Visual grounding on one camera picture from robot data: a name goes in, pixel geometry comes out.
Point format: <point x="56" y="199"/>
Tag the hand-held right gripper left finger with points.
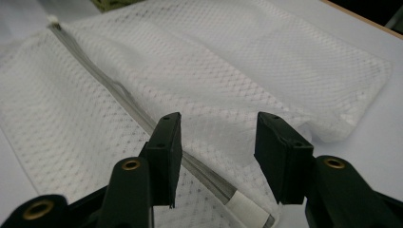
<point x="166" y="158"/>

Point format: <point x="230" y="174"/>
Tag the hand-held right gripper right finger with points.
<point x="282" y="158"/>

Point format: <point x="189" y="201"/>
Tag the white mesh laundry bag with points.
<point x="221" y="63"/>

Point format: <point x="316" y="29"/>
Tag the green woven basket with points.
<point x="111" y="4"/>

